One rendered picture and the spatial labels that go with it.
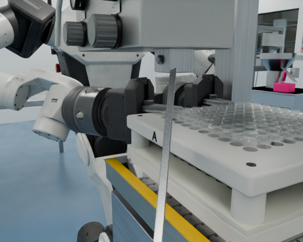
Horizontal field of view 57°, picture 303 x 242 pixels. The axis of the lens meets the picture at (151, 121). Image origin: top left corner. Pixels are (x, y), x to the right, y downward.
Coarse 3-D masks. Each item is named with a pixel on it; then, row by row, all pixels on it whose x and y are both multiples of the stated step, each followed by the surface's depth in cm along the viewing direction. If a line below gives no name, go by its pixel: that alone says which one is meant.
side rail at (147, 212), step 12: (108, 168) 45; (120, 180) 41; (120, 192) 41; (132, 192) 37; (132, 204) 38; (144, 204) 34; (144, 216) 34; (168, 228) 29; (168, 240) 29; (180, 240) 27
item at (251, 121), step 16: (192, 112) 39; (208, 112) 39; (224, 112) 39; (240, 112) 38; (256, 112) 39; (272, 112) 40; (288, 112) 39; (224, 128) 31; (240, 128) 30; (256, 128) 31; (272, 128) 30; (288, 128) 30
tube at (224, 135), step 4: (220, 132) 29; (224, 132) 28; (228, 132) 28; (220, 136) 29; (224, 136) 28; (228, 136) 28; (220, 140) 29; (224, 140) 29; (228, 140) 29; (216, 180) 30
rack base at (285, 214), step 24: (144, 168) 38; (192, 168) 34; (168, 192) 32; (192, 192) 28; (216, 192) 28; (288, 192) 28; (216, 216) 25; (288, 216) 24; (240, 240) 22; (264, 240) 23
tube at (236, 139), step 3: (231, 135) 27; (234, 135) 28; (237, 135) 28; (240, 135) 28; (243, 135) 27; (231, 138) 27; (234, 138) 27; (237, 138) 27; (240, 138) 27; (243, 138) 27; (231, 141) 27; (234, 141) 27; (237, 141) 27; (240, 141) 27; (243, 141) 27; (231, 144) 27; (234, 144) 27; (237, 144) 27; (240, 144) 27; (228, 186) 29; (231, 189) 28
